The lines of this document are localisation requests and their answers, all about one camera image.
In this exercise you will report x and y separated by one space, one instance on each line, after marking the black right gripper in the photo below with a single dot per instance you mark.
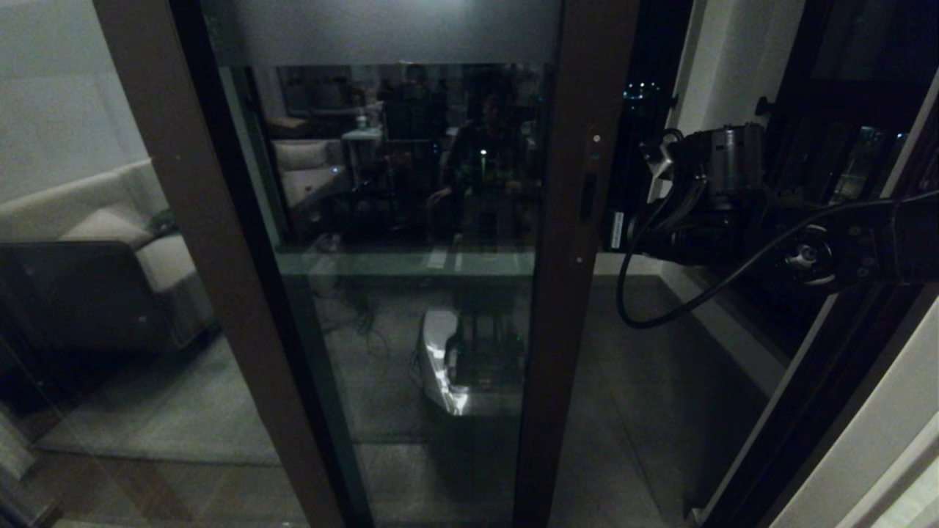
682 235

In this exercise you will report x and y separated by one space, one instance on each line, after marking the long black balcony railing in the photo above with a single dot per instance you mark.
638 176

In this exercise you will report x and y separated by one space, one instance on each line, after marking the sliding glass door brown frame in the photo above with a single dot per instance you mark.
572 330

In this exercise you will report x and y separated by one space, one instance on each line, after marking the fixed glass door panel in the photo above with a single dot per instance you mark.
213 279

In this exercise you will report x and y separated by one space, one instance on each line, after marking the dark brown door jamb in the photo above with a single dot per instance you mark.
807 440

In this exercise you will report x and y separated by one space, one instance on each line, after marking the dark green cloth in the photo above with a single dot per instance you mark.
163 221

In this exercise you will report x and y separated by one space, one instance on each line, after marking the long grey stone sill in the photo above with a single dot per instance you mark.
623 249

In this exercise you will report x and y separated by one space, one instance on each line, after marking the light grey sofa cushion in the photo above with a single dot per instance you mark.
110 229

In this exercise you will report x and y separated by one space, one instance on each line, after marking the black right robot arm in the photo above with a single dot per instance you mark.
866 242

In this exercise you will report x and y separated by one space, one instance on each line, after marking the grey floor rug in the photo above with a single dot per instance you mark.
176 411

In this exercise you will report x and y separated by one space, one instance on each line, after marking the light grey sofa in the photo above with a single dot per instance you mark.
88 301

